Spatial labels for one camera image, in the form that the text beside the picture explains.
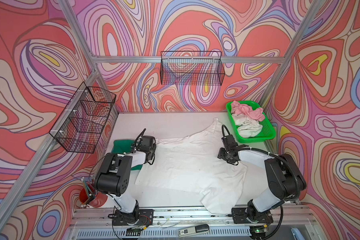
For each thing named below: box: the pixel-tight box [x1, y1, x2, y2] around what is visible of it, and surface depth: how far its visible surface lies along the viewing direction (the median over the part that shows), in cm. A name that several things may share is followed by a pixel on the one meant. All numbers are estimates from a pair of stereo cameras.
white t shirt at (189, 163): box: [135, 118, 248, 214], surface depth 91 cm
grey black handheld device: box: [178, 224, 210, 238], surface depth 68 cm
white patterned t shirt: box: [232, 113, 263, 138], surface depth 107 cm
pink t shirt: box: [230, 100, 265, 122], surface depth 112 cm
